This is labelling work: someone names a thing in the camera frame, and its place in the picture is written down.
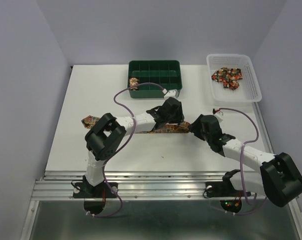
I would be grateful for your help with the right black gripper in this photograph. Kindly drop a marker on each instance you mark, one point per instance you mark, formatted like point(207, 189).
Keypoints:
point(195, 126)

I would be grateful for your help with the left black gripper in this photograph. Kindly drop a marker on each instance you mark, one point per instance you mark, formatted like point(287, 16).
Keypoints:
point(179, 116)

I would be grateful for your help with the colourful squares patterned tie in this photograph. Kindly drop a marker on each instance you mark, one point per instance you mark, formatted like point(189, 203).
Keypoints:
point(89, 121)

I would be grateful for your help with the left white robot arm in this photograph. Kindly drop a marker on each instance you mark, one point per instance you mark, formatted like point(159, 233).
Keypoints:
point(104, 138)

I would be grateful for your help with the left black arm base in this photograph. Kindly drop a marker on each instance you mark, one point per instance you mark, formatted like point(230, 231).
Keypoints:
point(83, 190)

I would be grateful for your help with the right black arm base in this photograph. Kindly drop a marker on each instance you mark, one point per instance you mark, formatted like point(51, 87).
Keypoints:
point(219, 189)

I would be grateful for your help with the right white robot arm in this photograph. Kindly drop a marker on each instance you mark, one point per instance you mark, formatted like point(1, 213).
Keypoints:
point(273, 176)

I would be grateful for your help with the rolled patterned tie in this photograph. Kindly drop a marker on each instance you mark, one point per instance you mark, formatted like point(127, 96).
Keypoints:
point(133, 83)

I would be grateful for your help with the green divided organizer tray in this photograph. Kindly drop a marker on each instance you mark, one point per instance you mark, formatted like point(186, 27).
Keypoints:
point(166, 73)

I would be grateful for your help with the dark floral tie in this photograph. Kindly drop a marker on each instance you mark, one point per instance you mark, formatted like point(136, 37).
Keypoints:
point(229, 77)

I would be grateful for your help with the white plastic basket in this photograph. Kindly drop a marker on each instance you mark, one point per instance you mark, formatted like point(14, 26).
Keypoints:
point(248, 91)

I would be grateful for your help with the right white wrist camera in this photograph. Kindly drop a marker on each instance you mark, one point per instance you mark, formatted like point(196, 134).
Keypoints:
point(218, 114)

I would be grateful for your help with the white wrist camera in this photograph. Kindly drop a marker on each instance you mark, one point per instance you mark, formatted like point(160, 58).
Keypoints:
point(218, 114)
point(173, 93)

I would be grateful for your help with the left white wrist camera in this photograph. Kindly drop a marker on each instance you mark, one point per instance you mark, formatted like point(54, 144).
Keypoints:
point(173, 93)

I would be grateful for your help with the aluminium frame rail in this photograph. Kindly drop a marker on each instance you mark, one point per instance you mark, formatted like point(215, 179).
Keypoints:
point(161, 180)

